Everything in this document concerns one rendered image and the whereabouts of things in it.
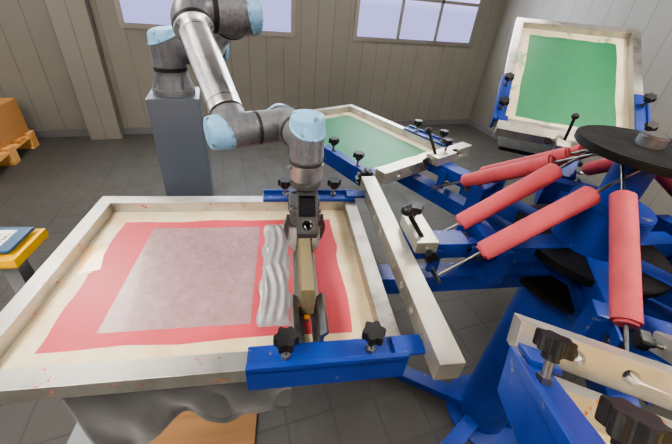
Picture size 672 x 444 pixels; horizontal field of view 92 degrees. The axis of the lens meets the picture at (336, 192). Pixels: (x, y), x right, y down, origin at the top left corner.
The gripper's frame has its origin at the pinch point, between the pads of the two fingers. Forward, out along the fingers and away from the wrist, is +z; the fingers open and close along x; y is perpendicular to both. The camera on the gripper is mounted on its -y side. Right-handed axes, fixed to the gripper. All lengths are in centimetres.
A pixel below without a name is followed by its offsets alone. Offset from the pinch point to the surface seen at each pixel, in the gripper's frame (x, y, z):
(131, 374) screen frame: 30.9, -28.2, 1.8
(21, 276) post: 75, 10, 15
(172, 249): 34.6, 7.8, 5.3
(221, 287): 19.8, -6.4, 5.3
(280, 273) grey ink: 5.8, -3.3, 4.6
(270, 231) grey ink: 8.9, 14.2, 4.9
